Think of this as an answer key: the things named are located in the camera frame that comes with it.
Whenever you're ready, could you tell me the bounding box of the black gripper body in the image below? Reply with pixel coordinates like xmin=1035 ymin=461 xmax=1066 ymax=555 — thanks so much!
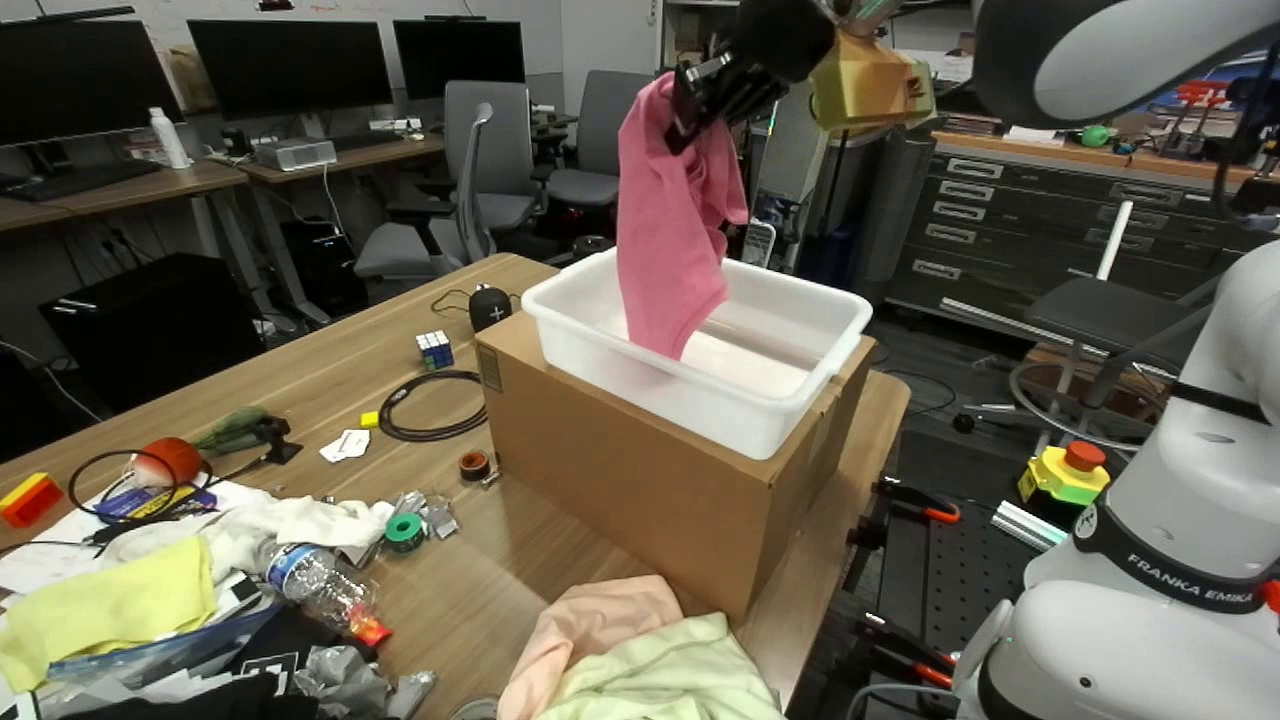
xmin=716 ymin=0 xmax=841 ymax=102

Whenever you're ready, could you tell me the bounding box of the pink t-shirt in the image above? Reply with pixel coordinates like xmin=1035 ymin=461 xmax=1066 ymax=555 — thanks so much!
xmin=614 ymin=73 xmax=754 ymax=363

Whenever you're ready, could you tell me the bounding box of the peach t-shirt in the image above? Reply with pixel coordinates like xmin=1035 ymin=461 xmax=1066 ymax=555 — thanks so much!
xmin=497 ymin=570 xmax=692 ymax=720

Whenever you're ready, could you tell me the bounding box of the white plastic storage bin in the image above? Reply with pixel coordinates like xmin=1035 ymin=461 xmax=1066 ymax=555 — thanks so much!
xmin=522 ymin=244 xmax=877 ymax=462

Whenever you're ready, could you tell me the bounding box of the grey office chair white stripe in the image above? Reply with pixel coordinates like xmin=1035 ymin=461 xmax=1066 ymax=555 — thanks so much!
xmin=351 ymin=76 xmax=540 ymax=290

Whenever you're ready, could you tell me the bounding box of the small black monitor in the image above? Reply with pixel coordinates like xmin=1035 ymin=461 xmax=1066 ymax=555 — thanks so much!
xmin=392 ymin=13 xmax=532 ymax=102

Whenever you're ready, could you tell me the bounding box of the black computer mouse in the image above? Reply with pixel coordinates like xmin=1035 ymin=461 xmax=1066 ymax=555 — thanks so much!
xmin=465 ymin=280 xmax=516 ymax=336

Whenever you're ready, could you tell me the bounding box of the Rubik's cube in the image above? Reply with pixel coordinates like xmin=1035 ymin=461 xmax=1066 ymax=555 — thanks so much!
xmin=412 ymin=326 xmax=458 ymax=370

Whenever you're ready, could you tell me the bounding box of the brown cardboard box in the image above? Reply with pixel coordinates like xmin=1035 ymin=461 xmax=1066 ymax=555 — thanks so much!
xmin=473 ymin=312 xmax=880 ymax=621

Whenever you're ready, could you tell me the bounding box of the grey desktop device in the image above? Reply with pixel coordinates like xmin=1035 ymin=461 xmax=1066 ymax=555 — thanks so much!
xmin=245 ymin=131 xmax=339 ymax=174

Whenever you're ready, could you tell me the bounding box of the wide black monitor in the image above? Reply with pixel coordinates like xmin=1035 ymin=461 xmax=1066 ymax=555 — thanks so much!
xmin=185 ymin=16 xmax=396 ymax=117

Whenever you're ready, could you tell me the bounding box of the yellow emergency stop button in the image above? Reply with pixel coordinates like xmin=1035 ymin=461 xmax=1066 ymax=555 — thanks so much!
xmin=1016 ymin=434 xmax=1117 ymax=513

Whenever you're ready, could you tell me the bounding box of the white paper scrap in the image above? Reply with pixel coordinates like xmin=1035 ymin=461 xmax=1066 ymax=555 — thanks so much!
xmin=317 ymin=422 xmax=374 ymax=466

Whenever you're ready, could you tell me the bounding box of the aluminium extrusion bar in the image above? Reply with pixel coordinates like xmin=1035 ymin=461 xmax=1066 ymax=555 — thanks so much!
xmin=993 ymin=496 xmax=1075 ymax=555

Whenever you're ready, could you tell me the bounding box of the green tape roll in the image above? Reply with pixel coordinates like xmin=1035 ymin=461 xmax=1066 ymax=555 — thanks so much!
xmin=381 ymin=508 xmax=433 ymax=550

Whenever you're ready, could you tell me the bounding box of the white spray bottle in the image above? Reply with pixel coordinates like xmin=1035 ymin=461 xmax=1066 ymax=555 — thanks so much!
xmin=145 ymin=101 xmax=198 ymax=170

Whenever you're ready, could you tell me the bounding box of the white cloth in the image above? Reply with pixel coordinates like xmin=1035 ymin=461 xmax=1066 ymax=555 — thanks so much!
xmin=0 ymin=477 xmax=396 ymax=602

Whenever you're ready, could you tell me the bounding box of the wooden office desk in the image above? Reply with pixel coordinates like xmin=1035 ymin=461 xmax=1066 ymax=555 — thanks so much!
xmin=0 ymin=131 xmax=453 ymax=336

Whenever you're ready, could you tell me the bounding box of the clear plastic water bottle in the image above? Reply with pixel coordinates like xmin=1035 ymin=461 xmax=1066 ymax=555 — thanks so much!
xmin=251 ymin=537 xmax=396 ymax=654

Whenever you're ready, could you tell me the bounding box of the large black monitor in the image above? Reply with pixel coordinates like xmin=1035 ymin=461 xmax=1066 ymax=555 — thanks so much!
xmin=0 ymin=13 xmax=185 ymax=146

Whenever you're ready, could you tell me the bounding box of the black keyboard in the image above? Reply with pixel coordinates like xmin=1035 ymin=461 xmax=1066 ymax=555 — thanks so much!
xmin=0 ymin=154 xmax=165 ymax=202

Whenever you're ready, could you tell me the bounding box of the red-capped clear container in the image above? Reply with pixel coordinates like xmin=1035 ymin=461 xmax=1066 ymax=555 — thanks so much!
xmin=133 ymin=433 xmax=213 ymax=490

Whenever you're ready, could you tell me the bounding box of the grey crumpled plastic bag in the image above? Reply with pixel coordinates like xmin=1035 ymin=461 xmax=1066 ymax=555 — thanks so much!
xmin=38 ymin=625 xmax=443 ymax=720

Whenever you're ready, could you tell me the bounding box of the yellow cloth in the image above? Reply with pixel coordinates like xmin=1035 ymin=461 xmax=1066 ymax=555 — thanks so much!
xmin=0 ymin=530 xmax=222 ymax=697

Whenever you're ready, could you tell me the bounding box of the orange block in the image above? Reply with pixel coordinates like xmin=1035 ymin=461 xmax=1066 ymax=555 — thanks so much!
xmin=0 ymin=466 xmax=67 ymax=530

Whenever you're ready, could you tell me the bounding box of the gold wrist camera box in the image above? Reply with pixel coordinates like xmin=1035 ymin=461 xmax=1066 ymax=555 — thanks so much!
xmin=803 ymin=26 xmax=939 ymax=135

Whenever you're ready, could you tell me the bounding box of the orange-handled black clamp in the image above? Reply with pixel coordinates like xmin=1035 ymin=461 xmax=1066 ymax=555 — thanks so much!
xmin=874 ymin=470 xmax=968 ymax=530
xmin=854 ymin=608 xmax=965 ymax=693

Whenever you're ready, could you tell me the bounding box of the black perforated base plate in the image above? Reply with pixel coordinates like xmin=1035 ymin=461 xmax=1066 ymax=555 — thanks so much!
xmin=796 ymin=397 xmax=1074 ymax=720

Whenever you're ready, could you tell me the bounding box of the green handled tool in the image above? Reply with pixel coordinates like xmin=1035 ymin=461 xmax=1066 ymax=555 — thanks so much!
xmin=193 ymin=407 xmax=304 ymax=466

